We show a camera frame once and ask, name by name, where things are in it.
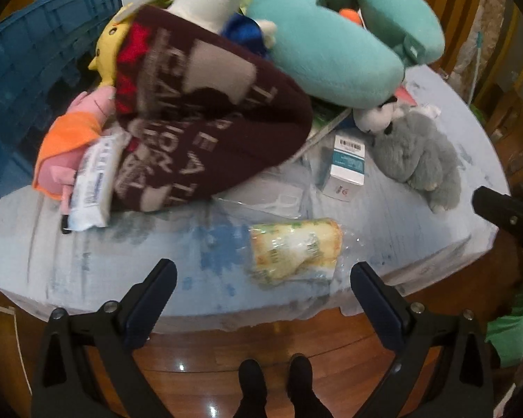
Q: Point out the clear plastic bag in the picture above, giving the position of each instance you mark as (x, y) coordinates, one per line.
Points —
(281, 193)

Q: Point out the yellow duck plush toy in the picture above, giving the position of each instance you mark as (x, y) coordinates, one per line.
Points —
(107, 47)

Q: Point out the teal neck pillow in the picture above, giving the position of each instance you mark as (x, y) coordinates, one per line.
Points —
(352, 53)

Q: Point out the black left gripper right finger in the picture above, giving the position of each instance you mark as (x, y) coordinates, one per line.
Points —
(461, 384)

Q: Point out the blue plastic crate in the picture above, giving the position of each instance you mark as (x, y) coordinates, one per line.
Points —
(45, 51)

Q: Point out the grey fluffy plush toy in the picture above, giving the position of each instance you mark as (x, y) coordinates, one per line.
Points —
(408, 147)

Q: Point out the white teal medicine box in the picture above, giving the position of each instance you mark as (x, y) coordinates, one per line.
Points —
(346, 172)

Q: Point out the yellow wrapped snack pack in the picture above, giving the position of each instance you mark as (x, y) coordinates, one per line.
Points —
(303, 250)

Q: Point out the white wet wipes pack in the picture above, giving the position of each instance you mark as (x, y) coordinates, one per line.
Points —
(93, 189)

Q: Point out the green plastic bag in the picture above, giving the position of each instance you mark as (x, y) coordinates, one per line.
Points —
(506, 334)

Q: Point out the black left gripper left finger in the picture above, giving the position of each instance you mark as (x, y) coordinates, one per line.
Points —
(65, 384)

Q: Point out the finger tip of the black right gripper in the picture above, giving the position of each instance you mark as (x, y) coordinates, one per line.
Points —
(501, 210)

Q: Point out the pink pig plush toy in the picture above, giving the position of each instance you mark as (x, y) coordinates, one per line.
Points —
(66, 142)

